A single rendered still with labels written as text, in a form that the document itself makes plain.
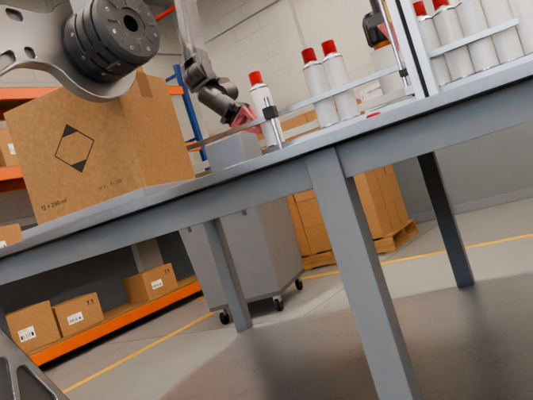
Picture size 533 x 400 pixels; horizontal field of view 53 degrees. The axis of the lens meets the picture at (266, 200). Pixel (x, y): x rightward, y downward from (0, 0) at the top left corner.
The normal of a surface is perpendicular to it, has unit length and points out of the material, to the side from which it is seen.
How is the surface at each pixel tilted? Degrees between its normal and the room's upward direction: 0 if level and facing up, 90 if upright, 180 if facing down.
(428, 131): 90
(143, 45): 90
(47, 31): 90
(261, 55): 90
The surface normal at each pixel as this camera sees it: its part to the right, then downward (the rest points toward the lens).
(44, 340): 0.74, -0.23
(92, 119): -0.31, 0.10
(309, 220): -0.50, 0.15
